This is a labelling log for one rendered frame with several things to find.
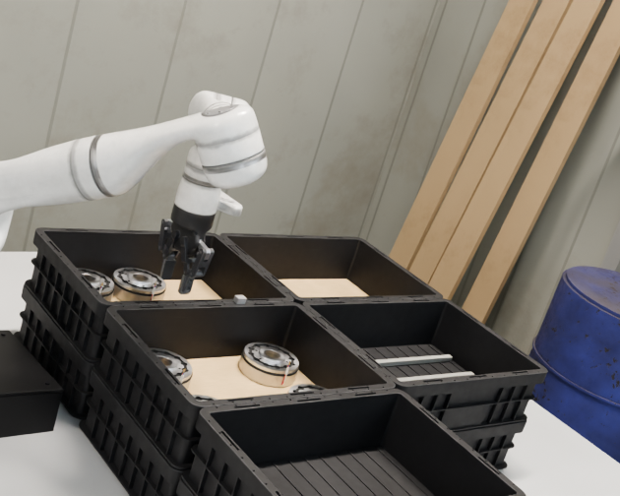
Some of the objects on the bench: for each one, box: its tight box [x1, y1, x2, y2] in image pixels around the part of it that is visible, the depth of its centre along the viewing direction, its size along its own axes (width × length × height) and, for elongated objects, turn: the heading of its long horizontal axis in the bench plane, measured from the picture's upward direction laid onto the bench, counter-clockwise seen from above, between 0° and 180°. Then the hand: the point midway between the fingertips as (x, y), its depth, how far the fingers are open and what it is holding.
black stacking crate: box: [453, 420, 527, 469], centre depth 196 cm, size 40×30×12 cm
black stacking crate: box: [79, 367, 186, 496], centre depth 170 cm, size 40×30×12 cm
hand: (176, 278), depth 184 cm, fingers open, 5 cm apart
